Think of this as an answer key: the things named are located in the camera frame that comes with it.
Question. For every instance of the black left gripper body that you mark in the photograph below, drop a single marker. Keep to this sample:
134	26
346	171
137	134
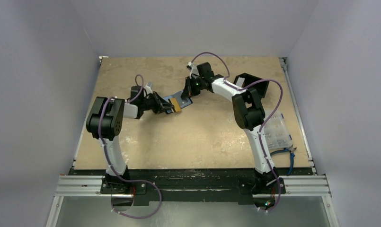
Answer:
148	103

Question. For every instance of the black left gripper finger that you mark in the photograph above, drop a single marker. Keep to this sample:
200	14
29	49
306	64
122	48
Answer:
162	109
159	101

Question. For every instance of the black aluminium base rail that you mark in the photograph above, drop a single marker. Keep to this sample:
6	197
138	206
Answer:
192	185

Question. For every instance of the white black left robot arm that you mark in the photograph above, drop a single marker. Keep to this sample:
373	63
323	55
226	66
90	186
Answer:
105	121

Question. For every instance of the clear plastic screw box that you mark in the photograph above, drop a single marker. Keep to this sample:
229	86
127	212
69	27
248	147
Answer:
276	133

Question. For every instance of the black plastic bin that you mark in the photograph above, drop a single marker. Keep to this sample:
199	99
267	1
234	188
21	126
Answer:
247	80

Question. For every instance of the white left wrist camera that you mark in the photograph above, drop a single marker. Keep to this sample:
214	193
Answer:
148	88

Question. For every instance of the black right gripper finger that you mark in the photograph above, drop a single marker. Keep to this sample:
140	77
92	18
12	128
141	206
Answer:
194	89
186	91

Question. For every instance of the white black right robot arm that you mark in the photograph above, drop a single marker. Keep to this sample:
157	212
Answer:
245	94

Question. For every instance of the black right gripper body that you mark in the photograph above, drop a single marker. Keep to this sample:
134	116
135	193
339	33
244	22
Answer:
188	90

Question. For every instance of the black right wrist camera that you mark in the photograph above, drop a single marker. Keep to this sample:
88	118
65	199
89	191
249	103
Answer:
203	70

